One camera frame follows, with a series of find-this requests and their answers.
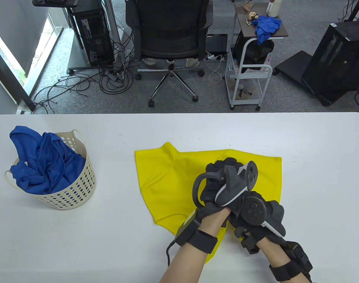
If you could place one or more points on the person's right hand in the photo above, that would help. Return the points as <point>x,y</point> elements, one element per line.
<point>276,210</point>

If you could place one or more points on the person's left hand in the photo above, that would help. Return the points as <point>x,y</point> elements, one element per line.
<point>226,162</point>

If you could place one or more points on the yellow t-shirt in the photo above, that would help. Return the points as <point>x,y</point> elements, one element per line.
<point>161,182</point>

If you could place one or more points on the blue mesh t-shirt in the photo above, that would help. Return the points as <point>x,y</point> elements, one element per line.
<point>58,165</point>

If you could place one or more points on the person's right forearm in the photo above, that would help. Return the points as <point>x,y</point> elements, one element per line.
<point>271,253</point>

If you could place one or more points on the person's left forearm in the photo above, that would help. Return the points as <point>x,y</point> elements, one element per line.
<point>191,259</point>

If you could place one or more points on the white rolling cart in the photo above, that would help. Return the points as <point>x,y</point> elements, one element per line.
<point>246,103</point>

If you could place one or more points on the black backpack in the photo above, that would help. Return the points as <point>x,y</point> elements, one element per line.
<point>253,56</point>

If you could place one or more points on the black flat stand base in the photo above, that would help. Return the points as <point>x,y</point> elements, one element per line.
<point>294,63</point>

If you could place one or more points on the black flat box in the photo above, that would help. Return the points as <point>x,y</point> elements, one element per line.
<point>216,42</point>

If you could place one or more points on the brown cart top board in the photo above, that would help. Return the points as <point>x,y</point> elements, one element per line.
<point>247,29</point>

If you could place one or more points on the crumpled blue cloth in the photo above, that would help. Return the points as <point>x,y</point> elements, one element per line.
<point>266,26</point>

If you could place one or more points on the large black computer case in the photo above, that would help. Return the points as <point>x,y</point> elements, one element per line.
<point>338,67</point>

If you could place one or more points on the black office chair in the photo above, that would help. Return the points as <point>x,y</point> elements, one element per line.
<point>167,26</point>

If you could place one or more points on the small brown-headed figurine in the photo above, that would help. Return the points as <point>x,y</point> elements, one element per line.
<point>252,16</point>

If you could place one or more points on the cream perforated laundry basket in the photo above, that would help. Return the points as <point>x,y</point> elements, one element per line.
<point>76,194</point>

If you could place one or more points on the small wicker basket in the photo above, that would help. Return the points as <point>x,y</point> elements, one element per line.
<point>246,5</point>

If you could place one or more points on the white bottle with red label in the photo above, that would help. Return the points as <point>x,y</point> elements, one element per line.
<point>273,8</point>

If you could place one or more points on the silver metal pole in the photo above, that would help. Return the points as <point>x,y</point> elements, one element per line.
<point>111,26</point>

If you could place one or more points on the grey rolling stand base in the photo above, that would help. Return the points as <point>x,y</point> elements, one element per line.
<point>76,59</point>

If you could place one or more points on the black computer tower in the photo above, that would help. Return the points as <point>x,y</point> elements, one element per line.
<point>92,32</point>

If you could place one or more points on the black stand leg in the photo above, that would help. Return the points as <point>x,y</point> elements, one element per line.
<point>357,7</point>

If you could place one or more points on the black stand shelf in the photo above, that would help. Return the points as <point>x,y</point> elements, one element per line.
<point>54,3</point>

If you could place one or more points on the glass window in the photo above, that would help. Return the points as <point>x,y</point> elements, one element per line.
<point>2,47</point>

